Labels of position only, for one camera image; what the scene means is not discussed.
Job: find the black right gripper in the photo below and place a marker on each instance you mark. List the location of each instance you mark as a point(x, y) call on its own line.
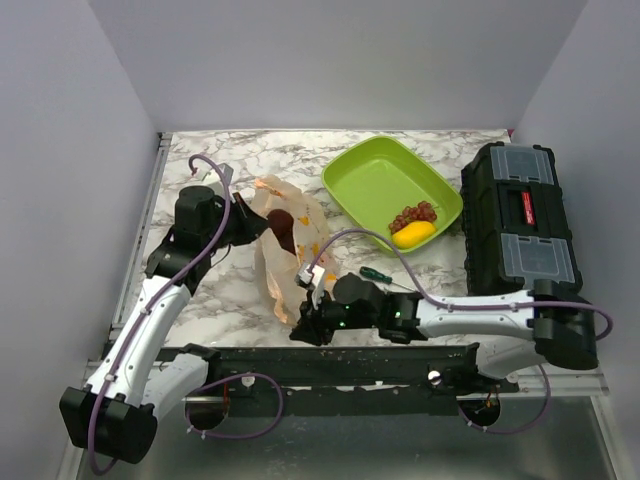
point(311, 326)

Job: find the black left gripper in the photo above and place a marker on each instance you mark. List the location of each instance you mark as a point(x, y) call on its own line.
point(252, 223)

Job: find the translucent orange plastic bag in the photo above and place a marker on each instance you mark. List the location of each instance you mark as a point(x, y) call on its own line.
point(297, 229)

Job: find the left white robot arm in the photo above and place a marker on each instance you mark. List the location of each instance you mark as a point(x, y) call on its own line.
point(116, 413)

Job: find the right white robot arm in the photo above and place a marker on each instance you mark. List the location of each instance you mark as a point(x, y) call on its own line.
point(544, 324)

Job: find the dark red fake fruit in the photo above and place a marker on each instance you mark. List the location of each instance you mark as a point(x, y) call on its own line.
point(281, 223)

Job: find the yellow fake mango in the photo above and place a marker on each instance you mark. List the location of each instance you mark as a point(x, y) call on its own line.
point(413, 234)

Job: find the red fake grapes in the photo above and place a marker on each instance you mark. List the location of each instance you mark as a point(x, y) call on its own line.
point(423, 211)

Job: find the green plastic tray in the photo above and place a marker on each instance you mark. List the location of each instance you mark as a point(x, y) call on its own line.
point(377, 180)

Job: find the black plastic toolbox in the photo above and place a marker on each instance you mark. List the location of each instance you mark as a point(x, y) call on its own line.
point(514, 222)

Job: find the green handled screwdriver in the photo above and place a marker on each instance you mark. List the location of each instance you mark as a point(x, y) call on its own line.
point(379, 277)

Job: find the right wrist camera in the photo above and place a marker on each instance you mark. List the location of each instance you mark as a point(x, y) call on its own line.
point(313, 279)

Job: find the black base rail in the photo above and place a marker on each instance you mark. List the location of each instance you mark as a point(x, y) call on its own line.
point(346, 381)

